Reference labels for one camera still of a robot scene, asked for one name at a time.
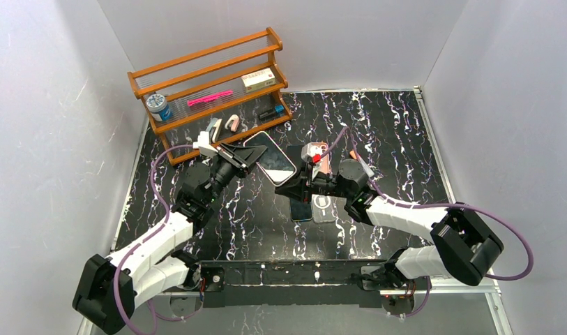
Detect clear phone case with phone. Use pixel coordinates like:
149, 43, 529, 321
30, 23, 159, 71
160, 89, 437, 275
311, 195, 336, 224

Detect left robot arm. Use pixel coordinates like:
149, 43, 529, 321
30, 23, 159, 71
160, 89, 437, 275
72, 144, 267, 334

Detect dark teal smartphone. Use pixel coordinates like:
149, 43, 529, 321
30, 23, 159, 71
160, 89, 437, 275
289, 199, 312, 222

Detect white medicine box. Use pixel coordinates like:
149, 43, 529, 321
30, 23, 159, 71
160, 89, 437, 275
241, 68, 277, 93

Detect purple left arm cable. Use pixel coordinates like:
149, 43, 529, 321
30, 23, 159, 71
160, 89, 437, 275
113, 144, 196, 335

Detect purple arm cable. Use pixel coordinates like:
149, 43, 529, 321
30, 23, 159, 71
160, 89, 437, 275
113, 144, 196, 335
317, 126, 534, 320

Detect teal eraser block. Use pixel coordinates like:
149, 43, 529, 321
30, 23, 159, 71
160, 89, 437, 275
206, 118, 218, 134

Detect cream cased phone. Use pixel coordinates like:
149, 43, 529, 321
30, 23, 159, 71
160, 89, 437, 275
243, 131, 296, 186

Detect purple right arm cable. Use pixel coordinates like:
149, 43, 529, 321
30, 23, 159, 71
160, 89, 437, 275
317, 126, 534, 320

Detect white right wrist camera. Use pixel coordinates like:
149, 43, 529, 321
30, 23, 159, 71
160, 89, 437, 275
301, 142, 324, 180

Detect black blue marker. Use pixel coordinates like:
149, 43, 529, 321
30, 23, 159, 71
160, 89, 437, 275
257, 105, 285, 121

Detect pink highlighter pen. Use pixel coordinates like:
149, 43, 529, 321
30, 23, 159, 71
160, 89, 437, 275
187, 90, 234, 107

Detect blue round jar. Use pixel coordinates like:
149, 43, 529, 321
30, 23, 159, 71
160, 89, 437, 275
145, 94, 172, 122

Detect orange wooden shelf rack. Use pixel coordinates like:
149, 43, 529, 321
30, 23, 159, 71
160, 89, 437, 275
127, 27, 293, 165

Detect pink tape dispenser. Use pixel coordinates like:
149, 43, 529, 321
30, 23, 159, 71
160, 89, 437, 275
224, 114, 240, 133

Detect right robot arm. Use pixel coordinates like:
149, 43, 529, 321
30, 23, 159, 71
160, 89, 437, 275
275, 158, 504, 288

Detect black smartphone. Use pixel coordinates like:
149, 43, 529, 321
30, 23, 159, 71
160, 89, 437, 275
285, 144, 308, 184

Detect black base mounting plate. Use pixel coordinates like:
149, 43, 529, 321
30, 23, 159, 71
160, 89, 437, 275
156, 260, 432, 308

